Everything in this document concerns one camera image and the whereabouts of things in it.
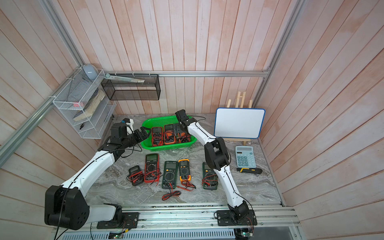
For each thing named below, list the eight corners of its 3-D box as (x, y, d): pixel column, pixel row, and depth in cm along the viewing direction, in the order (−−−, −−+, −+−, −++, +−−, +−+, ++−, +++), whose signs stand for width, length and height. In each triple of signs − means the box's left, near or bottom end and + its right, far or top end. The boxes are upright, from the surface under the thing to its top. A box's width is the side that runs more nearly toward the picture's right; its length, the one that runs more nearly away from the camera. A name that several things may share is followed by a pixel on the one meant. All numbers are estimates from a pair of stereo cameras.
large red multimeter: (145, 183, 87) (143, 181, 84) (146, 156, 98) (145, 154, 95) (159, 181, 88) (158, 179, 85) (159, 154, 99) (158, 152, 96)
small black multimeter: (129, 188, 85) (127, 186, 82) (128, 170, 92) (126, 167, 89) (144, 183, 87) (143, 181, 84) (142, 166, 94) (140, 163, 91)
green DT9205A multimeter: (161, 188, 85) (161, 187, 83) (164, 162, 95) (164, 160, 93) (177, 188, 85) (176, 187, 83) (178, 162, 95) (178, 160, 93)
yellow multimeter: (177, 191, 85) (176, 189, 82) (178, 161, 96) (178, 159, 94) (195, 191, 85) (195, 189, 82) (194, 161, 96) (194, 159, 94)
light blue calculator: (238, 167, 94) (239, 165, 91) (233, 148, 103) (234, 145, 101) (256, 167, 94) (258, 165, 91) (250, 148, 103) (252, 145, 101)
